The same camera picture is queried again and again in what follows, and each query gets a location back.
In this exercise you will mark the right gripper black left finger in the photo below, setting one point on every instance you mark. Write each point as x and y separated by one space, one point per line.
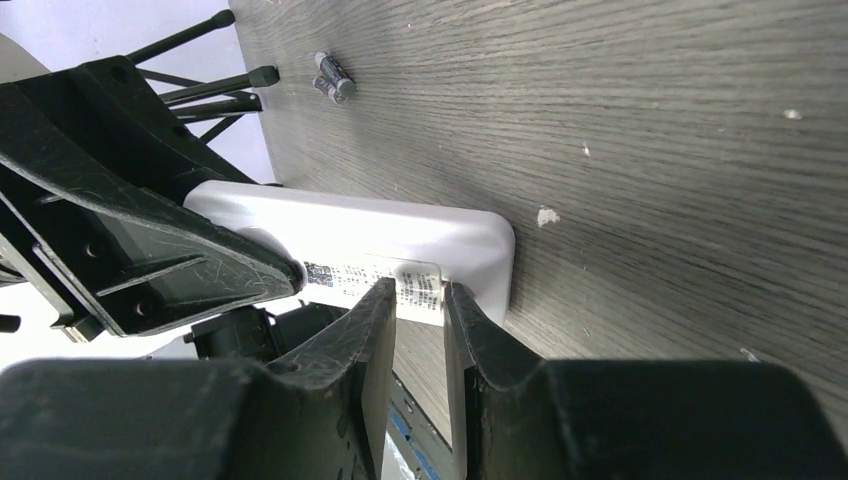
318 412

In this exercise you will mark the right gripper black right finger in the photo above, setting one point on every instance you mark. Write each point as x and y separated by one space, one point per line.
517 415

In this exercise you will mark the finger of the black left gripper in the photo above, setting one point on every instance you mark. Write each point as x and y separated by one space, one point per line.
95 171

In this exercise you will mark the white air conditioner remote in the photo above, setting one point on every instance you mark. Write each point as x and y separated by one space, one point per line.
345 244

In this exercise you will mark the grey battery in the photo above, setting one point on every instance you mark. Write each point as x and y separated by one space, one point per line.
335 74

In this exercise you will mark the dark battery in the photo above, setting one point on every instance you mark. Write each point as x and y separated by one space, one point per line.
327 88

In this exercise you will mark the black tripod stand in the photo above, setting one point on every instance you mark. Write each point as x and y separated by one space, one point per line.
223 101

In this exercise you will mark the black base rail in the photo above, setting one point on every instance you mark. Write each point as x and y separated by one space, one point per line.
424 450

